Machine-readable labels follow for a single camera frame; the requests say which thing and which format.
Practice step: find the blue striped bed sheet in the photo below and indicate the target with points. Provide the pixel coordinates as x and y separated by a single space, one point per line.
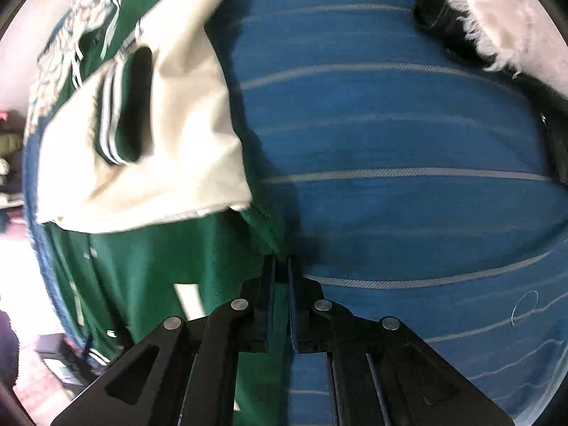
407 184

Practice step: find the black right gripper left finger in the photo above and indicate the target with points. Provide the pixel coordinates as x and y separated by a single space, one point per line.
183 372

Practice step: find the green varsity jacket cream sleeves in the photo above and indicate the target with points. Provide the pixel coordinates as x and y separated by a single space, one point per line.
139 191

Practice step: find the black coat white fur trim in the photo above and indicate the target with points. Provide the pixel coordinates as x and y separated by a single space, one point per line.
518 38

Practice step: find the floral patterned quilt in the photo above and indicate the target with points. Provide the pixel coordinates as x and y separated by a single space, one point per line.
61 57

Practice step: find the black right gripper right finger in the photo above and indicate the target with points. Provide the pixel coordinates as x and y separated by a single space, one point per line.
379 371

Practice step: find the stack of folded clothes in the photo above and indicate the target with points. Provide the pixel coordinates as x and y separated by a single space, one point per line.
12 146

